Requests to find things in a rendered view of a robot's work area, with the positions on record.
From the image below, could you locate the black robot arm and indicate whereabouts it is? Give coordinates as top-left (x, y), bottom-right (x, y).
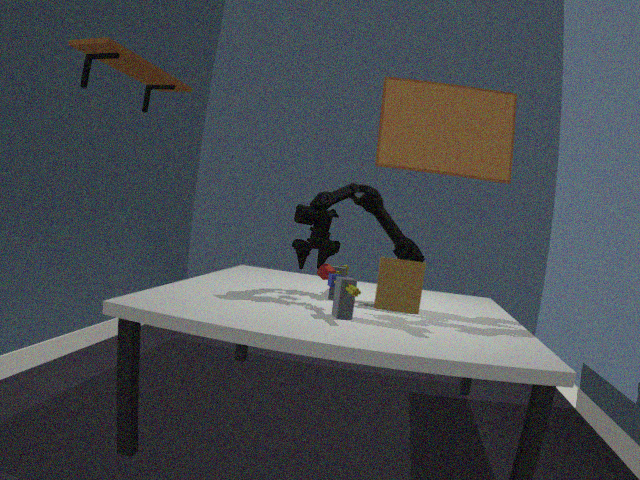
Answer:
top-left (294, 182), bottom-right (425, 263)

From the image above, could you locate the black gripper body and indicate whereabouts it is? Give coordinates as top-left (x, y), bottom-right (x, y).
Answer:
top-left (292, 225), bottom-right (331, 252)

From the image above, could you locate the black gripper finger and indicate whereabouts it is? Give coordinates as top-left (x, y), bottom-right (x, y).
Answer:
top-left (317, 249), bottom-right (331, 269)
top-left (294, 248), bottom-right (311, 269)

